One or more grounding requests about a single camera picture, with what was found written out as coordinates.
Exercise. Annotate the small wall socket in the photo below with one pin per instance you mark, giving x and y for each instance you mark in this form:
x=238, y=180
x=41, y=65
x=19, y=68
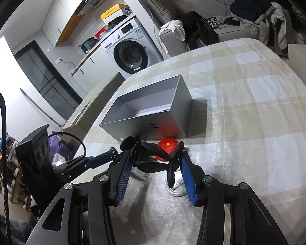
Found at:
x=59, y=61

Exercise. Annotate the black framed glass door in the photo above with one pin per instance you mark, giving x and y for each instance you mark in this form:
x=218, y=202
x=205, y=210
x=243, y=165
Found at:
x=46, y=76

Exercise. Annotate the black bag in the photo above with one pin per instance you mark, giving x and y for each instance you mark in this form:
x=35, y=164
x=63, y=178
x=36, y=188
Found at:
x=117, y=20

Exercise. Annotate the black cooking pot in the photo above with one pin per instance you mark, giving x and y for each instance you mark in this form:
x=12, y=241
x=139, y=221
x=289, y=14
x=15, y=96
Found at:
x=88, y=45

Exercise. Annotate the grey pole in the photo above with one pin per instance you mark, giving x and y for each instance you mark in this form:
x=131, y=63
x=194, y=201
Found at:
x=38, y=106

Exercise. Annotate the white wall cabinets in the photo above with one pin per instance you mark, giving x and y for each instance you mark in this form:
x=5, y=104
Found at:
x=61, y=12

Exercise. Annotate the white kitchen counter cabinet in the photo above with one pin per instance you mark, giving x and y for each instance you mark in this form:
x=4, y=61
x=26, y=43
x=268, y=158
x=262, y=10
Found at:
x=91, y=63

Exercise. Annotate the pile of clothes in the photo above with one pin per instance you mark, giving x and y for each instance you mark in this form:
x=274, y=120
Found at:
x=265, y=7

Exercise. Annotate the grey cardboard box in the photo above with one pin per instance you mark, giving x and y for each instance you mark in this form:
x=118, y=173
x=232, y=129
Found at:
x=142, y=126

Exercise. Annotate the red basket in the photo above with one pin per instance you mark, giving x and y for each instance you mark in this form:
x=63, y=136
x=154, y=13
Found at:
x=102, y=32

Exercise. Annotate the beige checkered tablecloth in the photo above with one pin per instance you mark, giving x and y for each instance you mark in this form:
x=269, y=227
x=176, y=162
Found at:
x=244, y=132

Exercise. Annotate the yellow box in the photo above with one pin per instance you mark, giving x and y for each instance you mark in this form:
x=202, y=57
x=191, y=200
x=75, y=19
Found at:
x=113, y=11

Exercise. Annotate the purple bag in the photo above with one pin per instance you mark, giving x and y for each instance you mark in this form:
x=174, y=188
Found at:
x=58, y=146

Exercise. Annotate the white washing machine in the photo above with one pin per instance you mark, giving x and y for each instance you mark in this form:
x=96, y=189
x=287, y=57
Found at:
x=132, y=46

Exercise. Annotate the grey sofa cushion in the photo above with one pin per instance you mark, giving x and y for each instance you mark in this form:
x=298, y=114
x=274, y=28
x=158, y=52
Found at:
x=160, y=9

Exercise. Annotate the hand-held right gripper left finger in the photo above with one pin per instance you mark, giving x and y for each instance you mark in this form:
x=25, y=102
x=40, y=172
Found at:
x=122, y=181

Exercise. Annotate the red round badge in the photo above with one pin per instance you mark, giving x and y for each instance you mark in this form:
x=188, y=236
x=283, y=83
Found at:
x=168, y=145

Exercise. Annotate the shoe rack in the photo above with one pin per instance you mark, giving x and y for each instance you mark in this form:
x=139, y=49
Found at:
x=12, y=173

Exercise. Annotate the grey sofa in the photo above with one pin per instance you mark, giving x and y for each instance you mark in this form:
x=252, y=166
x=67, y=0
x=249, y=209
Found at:
x=227, y=33

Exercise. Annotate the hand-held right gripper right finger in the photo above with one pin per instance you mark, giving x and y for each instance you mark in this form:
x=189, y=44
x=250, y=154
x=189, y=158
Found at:
x=189, y=183

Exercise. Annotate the white garment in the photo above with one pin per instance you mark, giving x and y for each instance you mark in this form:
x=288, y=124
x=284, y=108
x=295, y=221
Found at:
x=174, y=28

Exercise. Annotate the large black hair clip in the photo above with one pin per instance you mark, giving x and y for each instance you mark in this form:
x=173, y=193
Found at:
x=128, y=143

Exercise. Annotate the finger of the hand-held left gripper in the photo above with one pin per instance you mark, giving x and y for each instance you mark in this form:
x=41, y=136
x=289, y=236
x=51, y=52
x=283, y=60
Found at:
x=99, y=158
x=74, y=174

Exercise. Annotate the range hood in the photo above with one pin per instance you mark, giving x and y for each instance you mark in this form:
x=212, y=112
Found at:
x=94, y=0

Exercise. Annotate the black and white cloth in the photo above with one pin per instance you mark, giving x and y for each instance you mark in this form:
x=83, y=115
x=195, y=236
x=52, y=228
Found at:
x=219, y=21

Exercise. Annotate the black garment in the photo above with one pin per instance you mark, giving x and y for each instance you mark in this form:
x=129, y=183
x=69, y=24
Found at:
x=199, y=28

